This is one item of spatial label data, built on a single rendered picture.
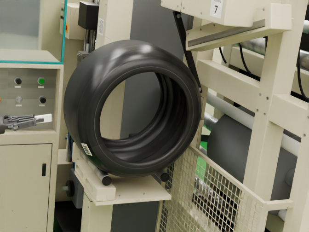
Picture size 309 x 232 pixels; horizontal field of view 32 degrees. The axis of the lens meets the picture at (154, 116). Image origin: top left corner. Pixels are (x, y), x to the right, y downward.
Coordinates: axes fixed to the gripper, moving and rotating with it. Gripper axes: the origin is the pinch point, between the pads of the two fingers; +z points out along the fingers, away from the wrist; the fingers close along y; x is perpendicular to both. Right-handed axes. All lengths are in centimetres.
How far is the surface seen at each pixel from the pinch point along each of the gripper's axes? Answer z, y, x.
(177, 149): 56, -13, 19
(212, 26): 78, -4, -33
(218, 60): 234, 265, 57
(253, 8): 78, -36, -45
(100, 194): 19.7, -10.7, 34.8
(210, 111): 227, 265, 112
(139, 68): 38.9, -12.9, -20.1
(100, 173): 22.0, -5.3, 27.4
